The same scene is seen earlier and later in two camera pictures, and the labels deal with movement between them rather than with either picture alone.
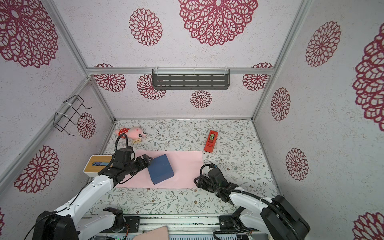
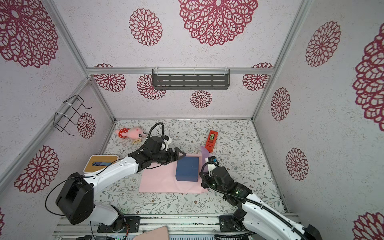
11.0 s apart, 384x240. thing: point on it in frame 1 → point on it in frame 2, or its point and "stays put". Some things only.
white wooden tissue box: [96, 163] stays put
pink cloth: [161, 233] stays put
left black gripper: [147, 162] → [172, 157]
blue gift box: [160, 169] → [187, 169]
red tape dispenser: [210, 141] stays put
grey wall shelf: [191, 78] stays put
